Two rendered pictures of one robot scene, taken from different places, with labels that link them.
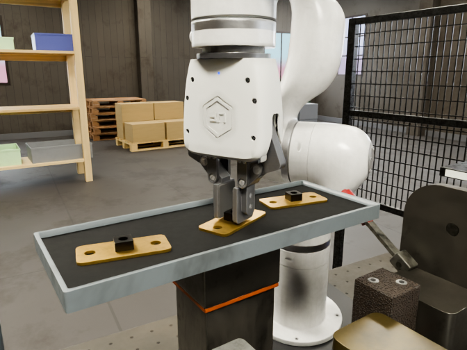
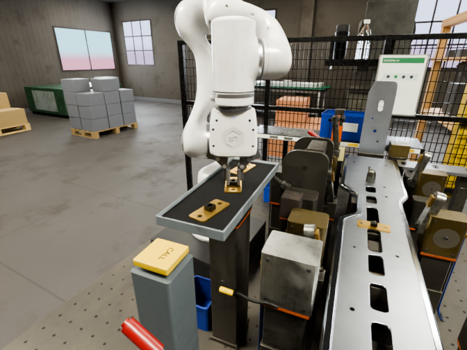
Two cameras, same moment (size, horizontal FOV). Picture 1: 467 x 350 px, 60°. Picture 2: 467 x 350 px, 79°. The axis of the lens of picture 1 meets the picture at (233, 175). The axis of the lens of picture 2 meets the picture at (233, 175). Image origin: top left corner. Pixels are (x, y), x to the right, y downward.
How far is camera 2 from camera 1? 0.35 m
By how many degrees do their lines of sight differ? 32
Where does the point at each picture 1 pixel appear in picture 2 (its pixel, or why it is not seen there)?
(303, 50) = (210, 83)
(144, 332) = (120, 269)
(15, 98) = not seen: outside the picture
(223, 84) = (236, 123)
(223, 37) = (240, 102)
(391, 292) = (297, 198)
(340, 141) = not seen: hidden behind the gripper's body
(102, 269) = (215, 220)
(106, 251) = (206, 213)
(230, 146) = (240, 151)
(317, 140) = not seen: hidden behind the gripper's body
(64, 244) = (178, 217)
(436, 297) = (306, 196)
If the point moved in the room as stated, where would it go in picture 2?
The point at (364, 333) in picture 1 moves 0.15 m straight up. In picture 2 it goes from (297, 216) to (302, 157)
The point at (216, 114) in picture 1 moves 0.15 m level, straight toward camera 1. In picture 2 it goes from (232, 137) to (284, 155)
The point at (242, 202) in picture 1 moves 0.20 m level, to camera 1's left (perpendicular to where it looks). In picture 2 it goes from (240, 175) to (153, 197)
